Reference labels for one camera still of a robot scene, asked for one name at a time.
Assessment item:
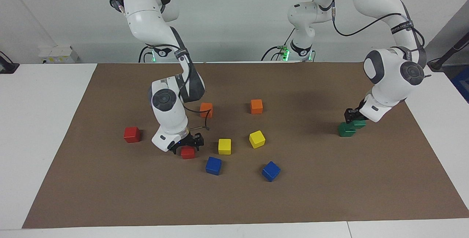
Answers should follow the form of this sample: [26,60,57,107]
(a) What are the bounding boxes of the brown paper table mat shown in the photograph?
[22,62,469,229]

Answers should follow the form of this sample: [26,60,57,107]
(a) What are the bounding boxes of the yellow wooden cube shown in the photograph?
[249,130,266,149]
[218,139,232,155]

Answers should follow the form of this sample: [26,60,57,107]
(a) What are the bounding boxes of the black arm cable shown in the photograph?
[311,0,426,64]
[139,43,212,131]

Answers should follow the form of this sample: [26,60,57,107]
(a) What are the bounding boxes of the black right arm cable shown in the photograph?
[139,43,212,131]

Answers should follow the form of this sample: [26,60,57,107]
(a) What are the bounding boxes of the blue crate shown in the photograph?
[451,65,469,103]

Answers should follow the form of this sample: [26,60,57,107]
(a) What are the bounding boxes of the black stand pole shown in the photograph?
[427,30,469,72]

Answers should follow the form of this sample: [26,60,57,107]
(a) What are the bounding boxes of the black right base cable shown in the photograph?
[138,45,155,63]

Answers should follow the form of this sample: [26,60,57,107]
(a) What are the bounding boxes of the blue wooden cube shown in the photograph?
[205,156,222,176]
[262,161,281,182]

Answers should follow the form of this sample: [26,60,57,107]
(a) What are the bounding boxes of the black device on table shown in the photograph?
[0,51,20,74]

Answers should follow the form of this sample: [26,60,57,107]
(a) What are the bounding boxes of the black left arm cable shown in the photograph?
[311,0,426,64]

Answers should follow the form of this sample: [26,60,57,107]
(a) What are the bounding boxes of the black base cable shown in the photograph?
[138,45,155,63]
[261,28,296,62]

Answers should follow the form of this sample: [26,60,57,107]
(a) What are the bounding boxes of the white power strip box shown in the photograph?
[38,45,79,64]

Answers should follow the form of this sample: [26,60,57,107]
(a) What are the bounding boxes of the orange wooden cube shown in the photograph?
[200,102,214,118]
[250,99,264,115]

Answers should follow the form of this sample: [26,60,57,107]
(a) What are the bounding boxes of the red wooden cube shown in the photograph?
[180,146,196,160]
[123,126,141,143]

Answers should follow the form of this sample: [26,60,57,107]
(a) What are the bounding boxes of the black left base cable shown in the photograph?
[261,28,296,62]

